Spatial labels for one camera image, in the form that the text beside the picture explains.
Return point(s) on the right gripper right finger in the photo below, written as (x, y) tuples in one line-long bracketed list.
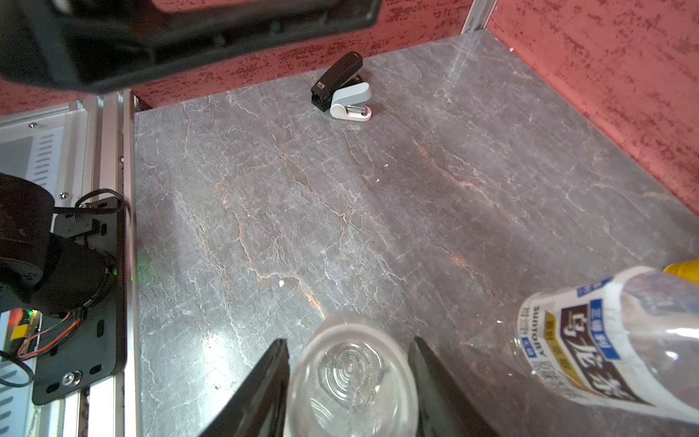
[(444, 409)]

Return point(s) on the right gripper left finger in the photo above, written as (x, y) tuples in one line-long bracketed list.
[(258, 408)]

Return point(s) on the clear bottle green label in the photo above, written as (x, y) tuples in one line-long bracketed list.
[(352, 379)]

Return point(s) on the small clear bottle white label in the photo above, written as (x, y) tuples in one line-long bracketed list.
[(628, 341)]

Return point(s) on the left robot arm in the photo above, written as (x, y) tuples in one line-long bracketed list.
[(100, 47)]

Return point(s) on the yellow pencil cup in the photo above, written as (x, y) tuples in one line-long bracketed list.
[(688, 270)]

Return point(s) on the grey small stapler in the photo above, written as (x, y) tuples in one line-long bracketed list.
[(351, 103)]

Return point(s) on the black stapler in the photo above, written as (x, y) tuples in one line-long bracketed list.
[(344, 73)]

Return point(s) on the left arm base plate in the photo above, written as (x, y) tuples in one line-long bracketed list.
[(82, 299)]

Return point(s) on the aluminium mounting rail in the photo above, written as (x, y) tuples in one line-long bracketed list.
[(97, 153)]

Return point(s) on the perforated cable tray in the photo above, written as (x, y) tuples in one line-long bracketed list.
[(35, 158)]

